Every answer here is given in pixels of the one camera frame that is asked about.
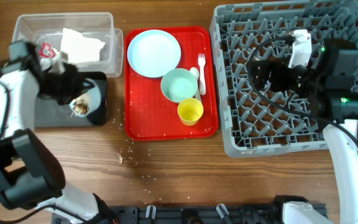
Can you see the red sauce packet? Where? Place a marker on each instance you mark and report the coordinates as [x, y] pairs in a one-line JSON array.
[[47, 51]]

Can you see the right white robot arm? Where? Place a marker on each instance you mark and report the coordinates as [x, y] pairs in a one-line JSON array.
[[334, 103]]

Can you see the light blue plate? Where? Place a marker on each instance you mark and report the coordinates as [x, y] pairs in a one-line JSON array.
[[153, 53]]

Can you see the green bowl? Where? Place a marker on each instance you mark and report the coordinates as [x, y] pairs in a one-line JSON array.
[[178, 84]]

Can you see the clear plastic waste bin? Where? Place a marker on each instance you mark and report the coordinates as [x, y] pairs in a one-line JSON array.
[[40, 28]]

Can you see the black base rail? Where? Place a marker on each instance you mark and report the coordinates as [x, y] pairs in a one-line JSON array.
[[257, 213]]

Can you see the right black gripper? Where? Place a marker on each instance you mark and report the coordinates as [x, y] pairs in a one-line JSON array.
[[260, 74]]

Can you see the light blue bowl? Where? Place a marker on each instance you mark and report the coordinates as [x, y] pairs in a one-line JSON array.
[[93, 94]]

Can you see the red serving tray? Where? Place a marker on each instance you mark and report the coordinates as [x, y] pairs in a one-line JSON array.
[[149, 115]]

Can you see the black food waste tray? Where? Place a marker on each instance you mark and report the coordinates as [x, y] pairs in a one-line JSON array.
[[48, 113]]

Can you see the grey dishwasher rack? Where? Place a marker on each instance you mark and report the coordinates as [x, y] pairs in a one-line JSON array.
[[270, 123]]

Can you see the white plastic spoon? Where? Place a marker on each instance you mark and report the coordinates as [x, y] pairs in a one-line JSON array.
[[196, 74]]

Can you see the rice and food scraps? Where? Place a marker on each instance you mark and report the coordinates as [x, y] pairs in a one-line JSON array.
[[80, 106]]

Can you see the food crumb on table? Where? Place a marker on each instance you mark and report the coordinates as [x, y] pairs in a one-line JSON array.
[[120, 159]]

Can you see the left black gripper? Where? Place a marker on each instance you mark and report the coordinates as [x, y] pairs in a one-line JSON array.
[[78, 85]]

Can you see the crumpled white napkin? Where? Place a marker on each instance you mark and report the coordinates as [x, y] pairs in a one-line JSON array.
[[80, 49]]

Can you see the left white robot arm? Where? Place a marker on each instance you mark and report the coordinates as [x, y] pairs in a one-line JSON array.
[[31, 177]]

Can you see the pink plastic fork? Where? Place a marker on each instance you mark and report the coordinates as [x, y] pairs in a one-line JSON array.
[[202, 63]]

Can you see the yellow cup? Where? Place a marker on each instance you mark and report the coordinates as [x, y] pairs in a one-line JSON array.
[[190, 110]]

